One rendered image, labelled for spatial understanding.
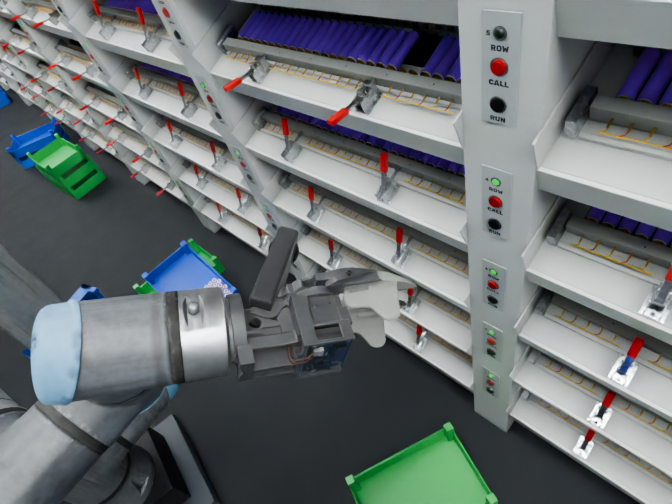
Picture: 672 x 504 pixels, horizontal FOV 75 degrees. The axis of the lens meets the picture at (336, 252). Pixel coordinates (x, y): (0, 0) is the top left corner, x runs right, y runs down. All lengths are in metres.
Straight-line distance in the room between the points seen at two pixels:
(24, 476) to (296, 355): 0.28
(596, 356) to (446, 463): 0.58
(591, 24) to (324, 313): 0.35
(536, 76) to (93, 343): 0.47
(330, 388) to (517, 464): 0.55
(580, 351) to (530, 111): 0.45
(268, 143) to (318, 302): 0.65
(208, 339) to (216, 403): 1.13
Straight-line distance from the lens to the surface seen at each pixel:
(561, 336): 0.85
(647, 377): 0.84
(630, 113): 0.57
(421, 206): 0.78
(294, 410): 1.42
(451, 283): 0.90
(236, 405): 1.51
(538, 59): 0.49
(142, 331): 0.43
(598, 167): 0.56
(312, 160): 0.95
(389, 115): 0.67
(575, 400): 1.01
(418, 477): 1.29
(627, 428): 1.01
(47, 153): 3.07
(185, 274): 1.81
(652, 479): 1.19
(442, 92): 0.63
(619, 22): 0.46
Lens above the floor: 1.25
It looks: 47 degrees down
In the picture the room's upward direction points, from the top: 21 degrees counter-clockwise
